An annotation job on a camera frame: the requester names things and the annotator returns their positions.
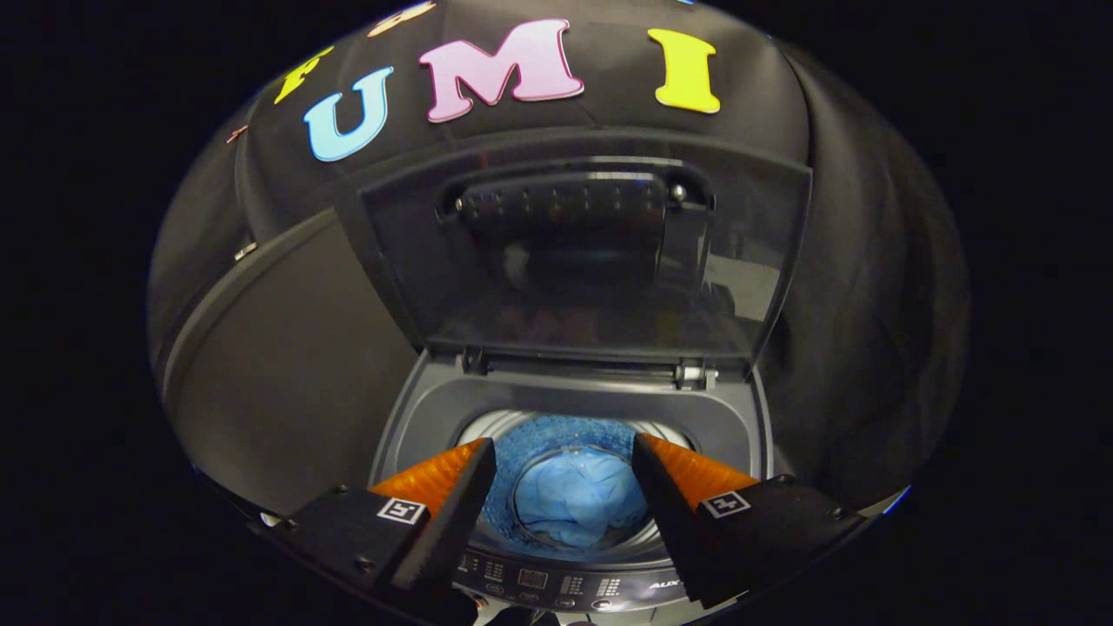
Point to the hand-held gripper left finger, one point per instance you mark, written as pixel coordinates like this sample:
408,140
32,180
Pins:
452,522

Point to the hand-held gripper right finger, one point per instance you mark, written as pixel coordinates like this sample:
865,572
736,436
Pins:
665,522

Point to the light blue polo shirt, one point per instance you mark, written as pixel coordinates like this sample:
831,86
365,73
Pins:
574,500

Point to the grey washing machine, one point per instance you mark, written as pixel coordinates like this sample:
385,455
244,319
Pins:
435,409

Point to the grey cabinet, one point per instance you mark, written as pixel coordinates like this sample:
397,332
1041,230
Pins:
287,374

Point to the silver clip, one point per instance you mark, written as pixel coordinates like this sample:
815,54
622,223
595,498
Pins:
245,250

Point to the copper clip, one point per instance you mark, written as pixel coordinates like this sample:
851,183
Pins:
236,135

